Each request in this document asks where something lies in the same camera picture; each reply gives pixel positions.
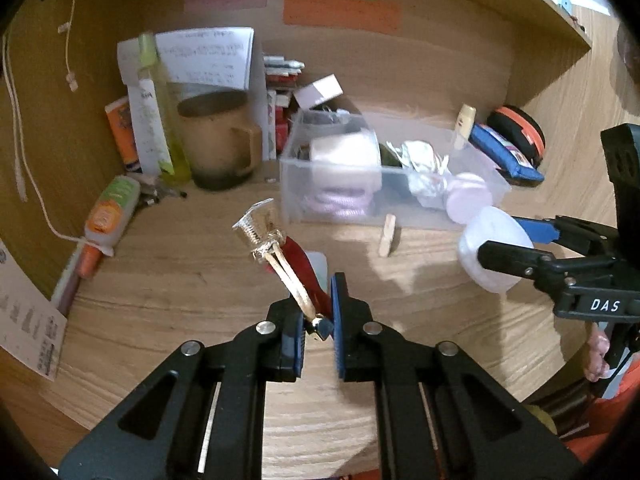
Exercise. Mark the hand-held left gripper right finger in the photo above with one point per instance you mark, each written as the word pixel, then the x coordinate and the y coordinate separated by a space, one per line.
pixel 340 330

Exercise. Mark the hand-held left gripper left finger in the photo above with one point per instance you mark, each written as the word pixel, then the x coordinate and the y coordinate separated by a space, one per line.
pixel 292 345

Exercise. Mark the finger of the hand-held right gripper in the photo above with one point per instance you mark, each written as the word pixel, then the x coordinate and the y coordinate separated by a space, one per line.
pixel 537 232
pixel 515 257

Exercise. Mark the white round jar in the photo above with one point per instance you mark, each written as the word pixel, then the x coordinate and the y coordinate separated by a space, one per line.
pixel 492 232

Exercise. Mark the red pouch with gold trim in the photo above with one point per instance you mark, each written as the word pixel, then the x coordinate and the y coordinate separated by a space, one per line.
pixel 305 270

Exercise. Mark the pink round compact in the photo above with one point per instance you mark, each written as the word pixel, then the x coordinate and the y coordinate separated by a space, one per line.
pixel 467 197

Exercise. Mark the white plastic wrap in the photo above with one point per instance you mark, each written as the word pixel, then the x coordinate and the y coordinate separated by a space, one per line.
pixel 425 172

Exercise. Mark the clear plastic container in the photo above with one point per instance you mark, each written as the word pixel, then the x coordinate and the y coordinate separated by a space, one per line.
pixel 395 215

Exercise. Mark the white round tub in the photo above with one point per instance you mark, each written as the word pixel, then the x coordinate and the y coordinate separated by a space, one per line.
pixel 345 160

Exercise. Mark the person's right hand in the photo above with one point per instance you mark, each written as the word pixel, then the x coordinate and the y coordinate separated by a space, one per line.
pixel 597 355

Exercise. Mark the light blue tube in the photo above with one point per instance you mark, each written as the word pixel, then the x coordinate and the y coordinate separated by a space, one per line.
pixel 319 265

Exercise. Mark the blue pencil case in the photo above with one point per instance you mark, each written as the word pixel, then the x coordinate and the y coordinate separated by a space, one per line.
pixel 505 157

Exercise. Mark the black and orange round case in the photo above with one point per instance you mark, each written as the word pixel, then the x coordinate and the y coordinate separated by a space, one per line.
pixel 522 132

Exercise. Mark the wooden clothespin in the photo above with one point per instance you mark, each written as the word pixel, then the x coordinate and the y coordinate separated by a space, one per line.
pixel 388 235

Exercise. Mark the cream lip balm tube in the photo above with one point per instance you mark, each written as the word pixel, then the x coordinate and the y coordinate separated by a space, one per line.
pixel 465 125

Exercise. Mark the orange cloth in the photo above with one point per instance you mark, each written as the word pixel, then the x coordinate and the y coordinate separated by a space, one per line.
pixel 620 402

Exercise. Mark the bundle of makeup brushes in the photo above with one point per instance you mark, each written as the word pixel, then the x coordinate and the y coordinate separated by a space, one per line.
pixel 160 192

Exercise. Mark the pile of black binder clips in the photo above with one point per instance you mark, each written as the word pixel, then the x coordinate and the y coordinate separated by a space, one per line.
pixel 325 117

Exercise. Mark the brown mug with lid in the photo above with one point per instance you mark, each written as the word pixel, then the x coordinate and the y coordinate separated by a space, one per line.
pixel 215 145

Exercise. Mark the light blue clip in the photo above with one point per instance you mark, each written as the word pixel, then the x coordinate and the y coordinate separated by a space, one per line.
pixel 565 0

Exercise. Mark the green and orange glue bottle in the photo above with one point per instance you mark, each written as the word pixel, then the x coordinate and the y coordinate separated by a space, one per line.
pixel 110 212

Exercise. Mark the small white box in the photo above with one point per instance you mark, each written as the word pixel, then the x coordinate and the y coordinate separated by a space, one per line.
pixel 317 91

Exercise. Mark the yellow spray bottle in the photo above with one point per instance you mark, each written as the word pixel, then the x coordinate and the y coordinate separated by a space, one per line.
pixel 167 125

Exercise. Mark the stack of red booklets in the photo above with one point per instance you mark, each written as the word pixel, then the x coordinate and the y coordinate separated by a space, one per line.
pixel 280 80

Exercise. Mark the tall white printed box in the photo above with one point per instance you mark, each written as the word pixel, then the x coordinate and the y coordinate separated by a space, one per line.
pixel 147 130

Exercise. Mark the printed receipt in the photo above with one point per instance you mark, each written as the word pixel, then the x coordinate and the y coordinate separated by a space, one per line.
pixel 27 320

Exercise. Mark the orange box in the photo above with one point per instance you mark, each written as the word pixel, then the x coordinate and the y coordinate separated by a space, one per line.
pixel 120 132

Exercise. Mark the orange paper note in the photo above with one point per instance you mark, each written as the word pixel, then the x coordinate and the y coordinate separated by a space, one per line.
pixel 342 14

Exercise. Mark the handwritten white paper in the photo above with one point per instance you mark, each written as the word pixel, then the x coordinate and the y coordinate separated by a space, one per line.
pixel 210 57

